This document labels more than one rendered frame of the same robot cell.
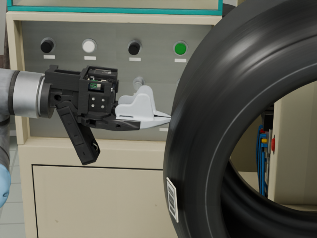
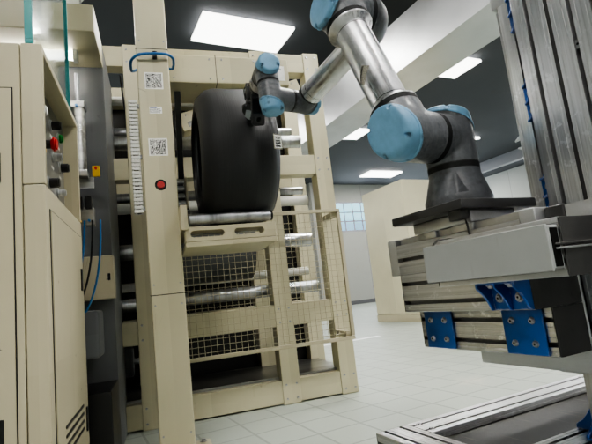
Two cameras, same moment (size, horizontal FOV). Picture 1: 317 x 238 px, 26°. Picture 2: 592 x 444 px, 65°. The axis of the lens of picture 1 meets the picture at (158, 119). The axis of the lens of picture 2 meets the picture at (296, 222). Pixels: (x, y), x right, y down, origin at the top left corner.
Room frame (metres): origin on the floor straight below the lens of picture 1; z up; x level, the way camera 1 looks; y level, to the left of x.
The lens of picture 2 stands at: (1.57, 1.62, 0.57)
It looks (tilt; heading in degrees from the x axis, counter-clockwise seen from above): 9 degrees up; 248
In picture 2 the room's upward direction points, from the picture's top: 6 degrees counter-clockwise
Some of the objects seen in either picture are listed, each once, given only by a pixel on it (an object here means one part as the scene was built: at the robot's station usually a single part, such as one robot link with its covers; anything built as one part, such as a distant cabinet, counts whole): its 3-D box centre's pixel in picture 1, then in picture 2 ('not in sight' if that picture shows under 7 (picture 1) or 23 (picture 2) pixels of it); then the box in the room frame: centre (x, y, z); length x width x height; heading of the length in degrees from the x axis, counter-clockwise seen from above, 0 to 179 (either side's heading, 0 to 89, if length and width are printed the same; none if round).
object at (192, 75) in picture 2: not in sight; (226, 81); (0.96, -0.60, 1.71); 0.61 x 0.25 x 0.15; 175
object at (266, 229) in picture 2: not in sight; (230, 233); (1.12, -0.18, 0.83); 0.36 x 0.09 x 0.06; 175
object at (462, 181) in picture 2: not in sight; (456, 187); (0.83, 0.80, 0.77); 0.15 x 0.15 x 0.10
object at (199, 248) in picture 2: not in sight; (225, 247); (1.11, -0.32, 0.80); 0.37 x 0.36 x 0.02; 85
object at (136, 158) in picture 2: not in sight; (136, 157); (1.45, -0.30, 1.19); 0.05 x 0.04 x 0.48; 85
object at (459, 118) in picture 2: not in sight; (446, 138); (0.83, 0.80, 0.88); 0.13 x 0.12 x 0.14; 12
